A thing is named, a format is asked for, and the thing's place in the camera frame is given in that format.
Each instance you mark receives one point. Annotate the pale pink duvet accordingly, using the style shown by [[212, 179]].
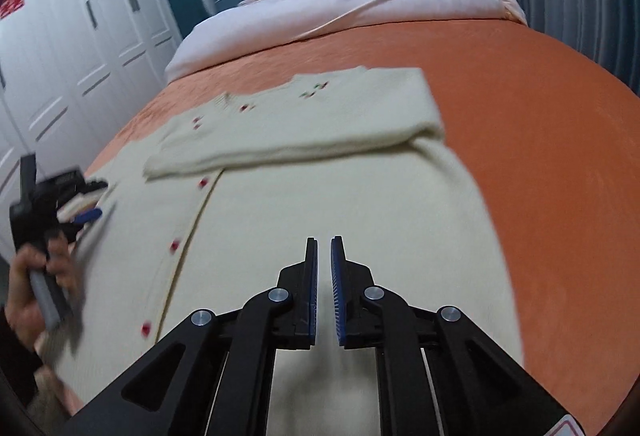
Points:
[[263, 24]]

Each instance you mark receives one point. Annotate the cream knit cardigan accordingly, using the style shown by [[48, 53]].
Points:
[[205, 211]]

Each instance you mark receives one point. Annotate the orange velvet bedspread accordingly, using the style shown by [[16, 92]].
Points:
[[552, 142]]

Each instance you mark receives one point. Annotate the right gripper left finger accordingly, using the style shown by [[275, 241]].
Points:
[[212, 374]]

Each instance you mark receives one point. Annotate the white wardrobe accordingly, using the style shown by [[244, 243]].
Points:
[[73, 73]]

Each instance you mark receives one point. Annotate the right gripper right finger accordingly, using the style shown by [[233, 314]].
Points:
[[438, 372]]

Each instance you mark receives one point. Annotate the person's left hand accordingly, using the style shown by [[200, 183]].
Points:
[[22, 310]]

